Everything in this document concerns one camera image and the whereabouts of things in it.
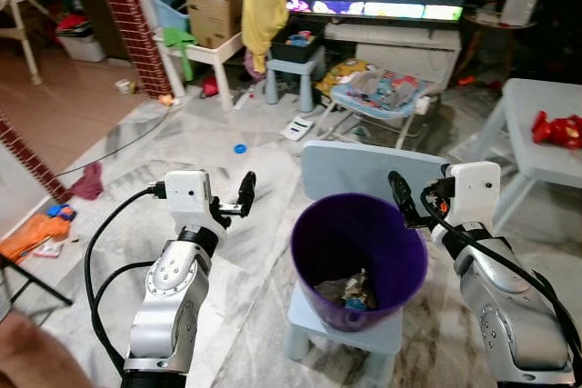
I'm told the brown cardboard box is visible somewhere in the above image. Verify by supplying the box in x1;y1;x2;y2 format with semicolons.
186;0;259;50

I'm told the baby bouncer seat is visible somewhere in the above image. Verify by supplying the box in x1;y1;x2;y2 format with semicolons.
314;59;434;149

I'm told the small blue stool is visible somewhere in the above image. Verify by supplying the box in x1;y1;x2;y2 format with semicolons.
265;47;326;114

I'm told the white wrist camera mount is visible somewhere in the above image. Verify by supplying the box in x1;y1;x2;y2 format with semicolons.
165;170;216;231
447;162;503;229

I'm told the black stand leg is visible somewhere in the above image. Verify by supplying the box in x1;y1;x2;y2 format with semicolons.
0;255;75;308

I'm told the red plush toy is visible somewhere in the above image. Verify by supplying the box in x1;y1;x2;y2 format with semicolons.
531;111;582;151

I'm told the white high chair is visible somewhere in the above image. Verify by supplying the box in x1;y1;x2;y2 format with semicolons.
0;0;56;88

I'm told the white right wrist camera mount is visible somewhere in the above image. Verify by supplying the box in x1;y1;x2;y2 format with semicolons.
447;162;503;229

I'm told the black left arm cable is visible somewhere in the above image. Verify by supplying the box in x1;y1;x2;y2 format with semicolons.
84;183;170;376

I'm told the white striped paper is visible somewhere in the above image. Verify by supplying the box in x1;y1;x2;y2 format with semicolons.
280;117;316;142

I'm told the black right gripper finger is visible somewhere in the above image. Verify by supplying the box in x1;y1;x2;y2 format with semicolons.
388;171;425;231

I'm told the blue plastic tub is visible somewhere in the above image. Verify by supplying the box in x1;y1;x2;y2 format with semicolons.
153;0;193;35

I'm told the white tv cabinet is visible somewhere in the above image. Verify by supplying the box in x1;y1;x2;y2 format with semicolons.
324;23;463;91

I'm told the light blue kids table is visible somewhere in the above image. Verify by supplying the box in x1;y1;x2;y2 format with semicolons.
467;78;582;236

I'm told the white storage container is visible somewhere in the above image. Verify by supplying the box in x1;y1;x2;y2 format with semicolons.
56;14;106;65

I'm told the light blue stool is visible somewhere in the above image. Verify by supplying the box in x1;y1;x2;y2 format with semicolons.
285;279;406;385

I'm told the orange cloth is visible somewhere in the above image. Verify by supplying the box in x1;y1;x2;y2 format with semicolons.
0;214;70;263

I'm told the beige wrapper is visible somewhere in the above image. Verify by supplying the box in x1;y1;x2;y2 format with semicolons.
341;267;370;299

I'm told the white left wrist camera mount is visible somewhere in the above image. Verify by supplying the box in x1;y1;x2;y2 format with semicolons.
165;170;216;231

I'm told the white router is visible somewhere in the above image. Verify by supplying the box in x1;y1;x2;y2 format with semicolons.
500;0;545;28

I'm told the black toy box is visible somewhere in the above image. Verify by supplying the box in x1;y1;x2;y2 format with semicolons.
270;32;322;65

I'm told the white side table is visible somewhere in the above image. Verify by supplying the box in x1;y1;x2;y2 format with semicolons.
153;29;246;113

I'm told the pink cloth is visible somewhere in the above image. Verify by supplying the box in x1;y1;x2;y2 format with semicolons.
68;162;106;202

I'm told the green toy shovel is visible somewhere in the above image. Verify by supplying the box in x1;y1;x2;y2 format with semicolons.
164;27;196;81

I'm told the yellow cloth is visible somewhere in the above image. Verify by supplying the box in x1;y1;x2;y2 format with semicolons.
241;0;290;75

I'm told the grey tissue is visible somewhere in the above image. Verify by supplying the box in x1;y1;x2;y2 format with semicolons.
314;277;350;306

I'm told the purple rubbish bin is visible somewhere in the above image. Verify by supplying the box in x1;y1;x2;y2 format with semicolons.
291;192;429;333

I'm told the brown round table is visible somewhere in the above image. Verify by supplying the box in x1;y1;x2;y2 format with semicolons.
462;10;539;81

